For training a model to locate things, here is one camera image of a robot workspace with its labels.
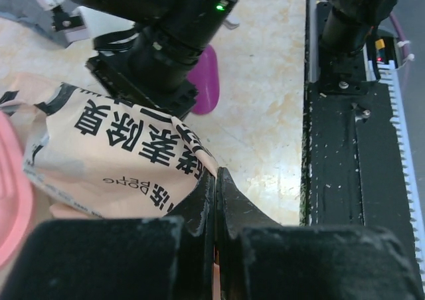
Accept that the pink litter box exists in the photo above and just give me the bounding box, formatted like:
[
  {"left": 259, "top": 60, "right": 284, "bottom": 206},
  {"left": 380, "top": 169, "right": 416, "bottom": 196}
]
[{"left": 1, "top": 113, "right": 35, "bottom": 269}]

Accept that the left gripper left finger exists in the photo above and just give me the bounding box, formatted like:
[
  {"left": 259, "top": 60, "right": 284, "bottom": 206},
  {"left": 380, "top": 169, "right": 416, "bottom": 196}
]
[{"left": 168, "top": 171, "right": 215, "bottom": 299}]

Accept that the grey beige folded cloth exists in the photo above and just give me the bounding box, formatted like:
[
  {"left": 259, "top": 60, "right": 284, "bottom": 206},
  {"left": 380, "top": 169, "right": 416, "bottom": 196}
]
[{"left": 1, "top": 0, "right": 70, "bottom": 48}]

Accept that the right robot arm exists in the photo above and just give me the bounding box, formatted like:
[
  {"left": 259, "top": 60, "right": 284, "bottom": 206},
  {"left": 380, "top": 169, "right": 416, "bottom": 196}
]
[{"left": 71, "top": 0, "right": 238, "bottom": 119}]

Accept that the beige cat litter bag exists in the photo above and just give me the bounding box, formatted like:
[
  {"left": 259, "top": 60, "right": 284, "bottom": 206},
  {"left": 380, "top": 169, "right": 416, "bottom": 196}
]
[{"left": 1, "top": 75, "right": 218, "bottom": 218}]

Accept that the purple plastic scoop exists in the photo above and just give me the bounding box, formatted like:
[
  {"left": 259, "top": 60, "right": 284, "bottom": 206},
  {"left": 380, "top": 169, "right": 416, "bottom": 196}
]
[{"left": 187, "top": 45, "right": 220, "bottom": 115}]

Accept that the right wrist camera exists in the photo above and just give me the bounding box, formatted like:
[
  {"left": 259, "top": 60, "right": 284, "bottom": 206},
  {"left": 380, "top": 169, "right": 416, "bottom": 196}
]
[{"left": 35, "top": 0, "right": 84, "bottom": 32}]

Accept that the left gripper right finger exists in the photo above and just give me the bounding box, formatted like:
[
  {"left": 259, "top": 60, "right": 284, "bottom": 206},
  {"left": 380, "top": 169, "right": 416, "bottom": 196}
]
[{"left": 215, "top": 167, "right": 281, "bottom": 299}]

